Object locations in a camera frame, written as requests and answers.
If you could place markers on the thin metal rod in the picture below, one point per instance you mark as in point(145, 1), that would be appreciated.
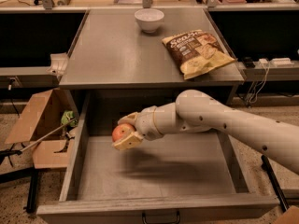
point(45, 136)

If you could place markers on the white plastic bracket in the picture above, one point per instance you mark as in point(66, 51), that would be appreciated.
point(58, 64)

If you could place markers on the grey metal cabinet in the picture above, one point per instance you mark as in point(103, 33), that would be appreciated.
point(125, 70)

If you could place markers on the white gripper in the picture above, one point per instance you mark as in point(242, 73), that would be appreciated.
point(146, 123)

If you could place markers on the green object in box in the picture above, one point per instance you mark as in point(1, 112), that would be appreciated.
point(68, 118)

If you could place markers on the cardboard corner bottom right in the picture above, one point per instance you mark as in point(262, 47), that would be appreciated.
point(291, 216)

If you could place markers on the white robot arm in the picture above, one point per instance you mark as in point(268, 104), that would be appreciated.
point(194, 111)

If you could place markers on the red apple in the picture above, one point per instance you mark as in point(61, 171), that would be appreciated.
point(120, 130)

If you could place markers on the brown cardboard box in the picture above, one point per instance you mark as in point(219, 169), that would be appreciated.
point(41, 115)

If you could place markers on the black stand leg left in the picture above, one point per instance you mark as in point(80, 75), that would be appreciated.
point(32, 194)

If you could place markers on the black bar right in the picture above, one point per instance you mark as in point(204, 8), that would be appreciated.
point(274, 182)

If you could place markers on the white power strip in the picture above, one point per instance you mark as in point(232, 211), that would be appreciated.
point(277, 62)

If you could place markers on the black drawer handle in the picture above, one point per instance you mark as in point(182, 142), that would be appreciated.
point(172, 218)

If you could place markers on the white ceramic bowl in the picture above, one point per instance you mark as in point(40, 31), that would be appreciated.
point(149, 19)

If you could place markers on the brown yellow chip bag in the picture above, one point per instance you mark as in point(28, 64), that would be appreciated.
point(196, 53)

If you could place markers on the open grey top drawer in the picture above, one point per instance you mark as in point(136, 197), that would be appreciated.
point(198, 174)

